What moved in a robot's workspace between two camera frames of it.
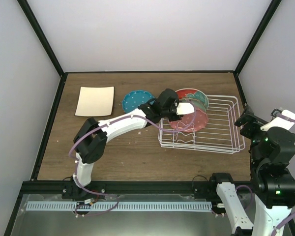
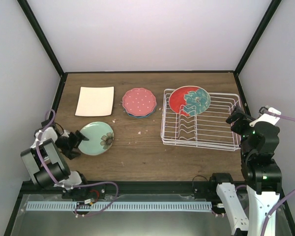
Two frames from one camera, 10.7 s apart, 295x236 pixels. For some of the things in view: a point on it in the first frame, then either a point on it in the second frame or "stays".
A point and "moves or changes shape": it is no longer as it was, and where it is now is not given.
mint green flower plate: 197,104 moves or changes shape
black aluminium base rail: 146,188 stays
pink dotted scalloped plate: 200,121 → 139,102
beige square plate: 95,101 stays
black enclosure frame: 47,44 stays
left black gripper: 174,118 → 76,141
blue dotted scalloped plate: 134,99 moves or changes shape
